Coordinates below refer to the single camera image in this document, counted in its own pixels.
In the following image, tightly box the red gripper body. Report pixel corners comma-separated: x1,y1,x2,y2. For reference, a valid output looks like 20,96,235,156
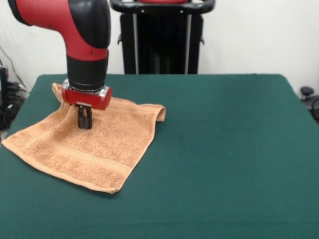
61,79,112,111

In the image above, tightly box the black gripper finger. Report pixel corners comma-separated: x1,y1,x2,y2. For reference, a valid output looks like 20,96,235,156
78,104,87,129
85,107,93,130

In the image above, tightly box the tan terry cloth towel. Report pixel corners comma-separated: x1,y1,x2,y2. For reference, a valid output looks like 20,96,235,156
1,83,167,195

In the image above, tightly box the black electronics box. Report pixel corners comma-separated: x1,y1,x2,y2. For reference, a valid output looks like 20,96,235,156
0,66,10,130

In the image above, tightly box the dark green table cloth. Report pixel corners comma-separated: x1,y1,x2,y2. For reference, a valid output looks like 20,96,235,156
0,73,319,239

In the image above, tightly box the black cable bundle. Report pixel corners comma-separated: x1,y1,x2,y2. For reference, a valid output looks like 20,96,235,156
6,82,30,105

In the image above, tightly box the grey wall cable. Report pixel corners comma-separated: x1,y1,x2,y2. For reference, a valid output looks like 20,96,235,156
0,46,28,90

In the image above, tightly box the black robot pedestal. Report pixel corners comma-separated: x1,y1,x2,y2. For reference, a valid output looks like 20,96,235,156
109,0,216,75

